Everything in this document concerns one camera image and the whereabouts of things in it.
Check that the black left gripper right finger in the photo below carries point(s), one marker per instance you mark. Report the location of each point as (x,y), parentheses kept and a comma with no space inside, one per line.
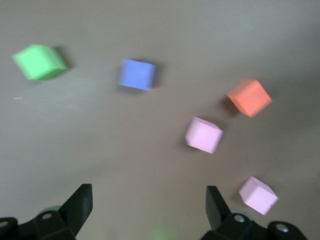
(237,227)

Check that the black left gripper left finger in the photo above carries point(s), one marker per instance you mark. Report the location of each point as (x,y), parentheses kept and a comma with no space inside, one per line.
(57,225)

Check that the pink foam cube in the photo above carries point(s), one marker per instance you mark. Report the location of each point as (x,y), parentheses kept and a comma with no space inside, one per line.
(203,135)
(257,196)

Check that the orange foam cube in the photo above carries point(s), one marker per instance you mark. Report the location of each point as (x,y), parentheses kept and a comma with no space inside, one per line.
(250,98)

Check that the brown table cover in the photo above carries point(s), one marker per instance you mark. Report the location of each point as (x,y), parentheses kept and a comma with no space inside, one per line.
(150,150)

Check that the green foam cube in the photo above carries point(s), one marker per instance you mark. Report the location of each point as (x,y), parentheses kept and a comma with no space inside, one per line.
(35,62)

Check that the purple foam cube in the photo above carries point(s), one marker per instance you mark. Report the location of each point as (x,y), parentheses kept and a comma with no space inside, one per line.
(136,74)

